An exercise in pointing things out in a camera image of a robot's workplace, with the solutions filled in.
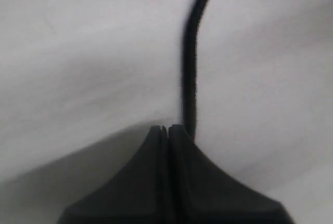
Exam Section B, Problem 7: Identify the black rope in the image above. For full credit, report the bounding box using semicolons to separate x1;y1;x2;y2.
179;0;222;144

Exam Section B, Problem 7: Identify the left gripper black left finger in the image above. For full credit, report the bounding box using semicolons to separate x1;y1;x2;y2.
58;126;168;223

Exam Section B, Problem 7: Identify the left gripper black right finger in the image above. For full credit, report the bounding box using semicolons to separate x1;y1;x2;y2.
169;125;294;223

